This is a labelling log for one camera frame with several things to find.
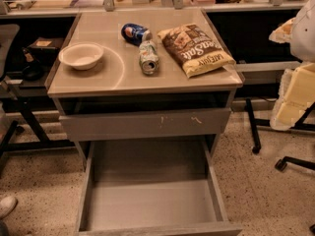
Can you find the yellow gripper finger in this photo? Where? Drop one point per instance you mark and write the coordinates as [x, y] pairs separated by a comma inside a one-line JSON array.
[[282, 34], [296, 94]]

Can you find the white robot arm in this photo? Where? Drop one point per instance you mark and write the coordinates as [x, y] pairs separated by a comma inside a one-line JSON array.
[[302, 45]]

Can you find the white shoe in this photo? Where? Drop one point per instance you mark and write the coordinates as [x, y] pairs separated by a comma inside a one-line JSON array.
[[7, 205]]

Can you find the black office chair base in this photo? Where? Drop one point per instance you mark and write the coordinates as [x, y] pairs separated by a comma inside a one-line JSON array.
[[283, 162]]

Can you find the blue pepsi can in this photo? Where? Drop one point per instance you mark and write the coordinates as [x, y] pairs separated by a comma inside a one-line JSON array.
[[135, 34]]

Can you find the black box on shelf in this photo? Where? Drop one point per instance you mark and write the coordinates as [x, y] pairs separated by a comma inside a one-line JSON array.
[[46, 50]]

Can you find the dark bottle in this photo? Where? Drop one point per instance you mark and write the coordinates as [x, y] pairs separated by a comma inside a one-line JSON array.
[[33, 71]]

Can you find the grey drawer cabinet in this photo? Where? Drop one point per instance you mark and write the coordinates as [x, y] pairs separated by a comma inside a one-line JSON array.
[[117, 85]]

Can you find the brown chips bag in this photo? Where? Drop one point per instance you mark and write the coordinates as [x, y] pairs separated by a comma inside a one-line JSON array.
[[193, 50]]

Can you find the white bowl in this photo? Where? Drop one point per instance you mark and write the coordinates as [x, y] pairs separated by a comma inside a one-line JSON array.
[[81, 56]]

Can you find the closed top drawer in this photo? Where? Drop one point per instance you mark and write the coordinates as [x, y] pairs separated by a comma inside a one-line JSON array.
[[150, 124]]

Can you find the grey chair left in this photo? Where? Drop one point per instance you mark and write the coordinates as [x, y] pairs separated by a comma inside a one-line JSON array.
[[7, 35]]

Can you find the open middle drawer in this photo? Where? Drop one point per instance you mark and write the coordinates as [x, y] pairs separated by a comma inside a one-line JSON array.
[[152, 187]]

